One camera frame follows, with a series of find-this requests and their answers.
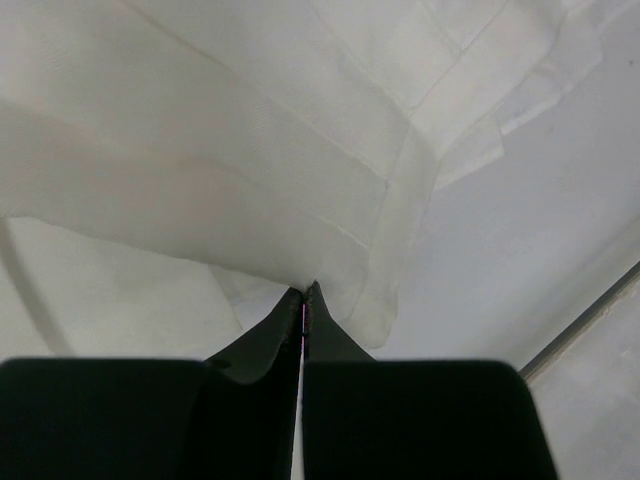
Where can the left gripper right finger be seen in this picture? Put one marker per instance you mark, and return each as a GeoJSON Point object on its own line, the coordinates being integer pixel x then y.
{"type": "Point", "coordinates": [364, 418]}

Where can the white pleated skirt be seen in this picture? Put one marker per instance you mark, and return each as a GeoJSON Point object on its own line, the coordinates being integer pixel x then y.
{"type": "Point", "coordinates": [160, 159]}

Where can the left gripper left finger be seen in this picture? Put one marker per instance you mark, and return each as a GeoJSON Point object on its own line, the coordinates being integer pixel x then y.
{"type": "Point", "coordinates": [231, 416]}

